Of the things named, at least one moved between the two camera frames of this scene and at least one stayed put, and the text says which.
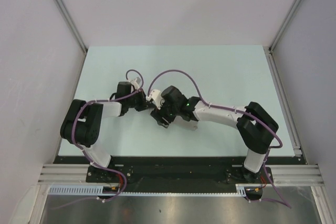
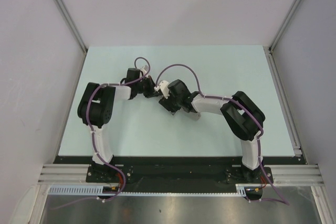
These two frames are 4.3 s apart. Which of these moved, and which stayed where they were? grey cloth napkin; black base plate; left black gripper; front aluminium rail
Moved: left black gripper; grey cloth napkin
Stayed: front aluminium rail; black base plate
